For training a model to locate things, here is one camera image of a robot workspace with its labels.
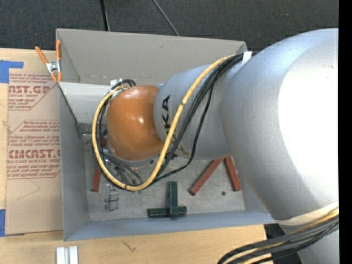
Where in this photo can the grey metal bin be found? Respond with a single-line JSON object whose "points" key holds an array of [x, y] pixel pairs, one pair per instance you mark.
{"points": [[110, 56]]}

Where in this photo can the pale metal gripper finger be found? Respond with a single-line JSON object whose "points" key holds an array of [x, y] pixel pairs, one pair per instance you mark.
{"points": [[112, 205], [112, 195]]}

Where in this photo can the red-brown flat block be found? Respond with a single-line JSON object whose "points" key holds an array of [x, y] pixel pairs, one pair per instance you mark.
{"points": [[232, 173], [204, 176], [96, 179]]}

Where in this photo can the dark green flat block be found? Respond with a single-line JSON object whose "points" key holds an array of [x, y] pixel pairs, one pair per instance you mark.
{"points": [[158, 211], [173, 197]]}

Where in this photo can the brown cardboard board, red print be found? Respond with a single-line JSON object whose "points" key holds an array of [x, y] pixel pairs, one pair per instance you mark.
{"points": [[33, 202]]}

